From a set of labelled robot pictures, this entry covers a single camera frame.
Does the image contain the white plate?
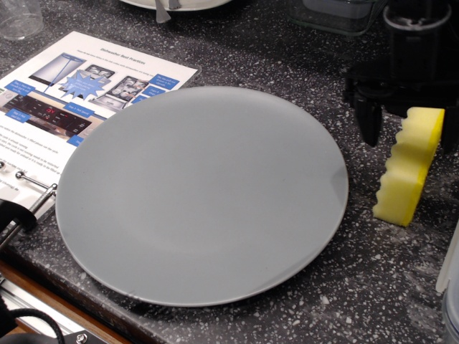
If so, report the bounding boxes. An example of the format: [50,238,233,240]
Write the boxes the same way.
[122,0,231,11]

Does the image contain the clear glass container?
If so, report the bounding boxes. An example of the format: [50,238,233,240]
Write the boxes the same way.
[288,0,387,37]

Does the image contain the clear plastic cup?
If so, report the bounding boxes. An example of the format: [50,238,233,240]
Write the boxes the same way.
[1,0,44,40]

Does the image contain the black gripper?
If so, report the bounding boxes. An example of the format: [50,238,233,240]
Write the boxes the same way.
[343,1,459,153]

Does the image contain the clear plastic container with lid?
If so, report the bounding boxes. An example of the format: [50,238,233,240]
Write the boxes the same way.
[436,227,458,343]

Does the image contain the white plastic utensil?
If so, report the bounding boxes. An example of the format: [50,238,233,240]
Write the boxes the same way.
[155,0,171,24]

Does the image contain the aluminium rail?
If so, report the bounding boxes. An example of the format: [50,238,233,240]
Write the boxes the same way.
[1,278,84,337]

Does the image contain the laminated dishwasher instruction sheet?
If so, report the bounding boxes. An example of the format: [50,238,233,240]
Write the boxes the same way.
[1,32,199,208]

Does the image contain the grey round plate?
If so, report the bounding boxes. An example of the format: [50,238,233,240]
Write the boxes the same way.
[56,87,349,307]

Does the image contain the yellow sponge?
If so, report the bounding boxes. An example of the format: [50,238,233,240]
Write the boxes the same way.
[372,107,445,226]

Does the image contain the black bracket with screw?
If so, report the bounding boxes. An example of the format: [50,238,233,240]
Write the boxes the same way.
[64,330,107,344]

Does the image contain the black cable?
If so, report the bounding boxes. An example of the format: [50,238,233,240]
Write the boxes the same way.
[0,293,65,344]

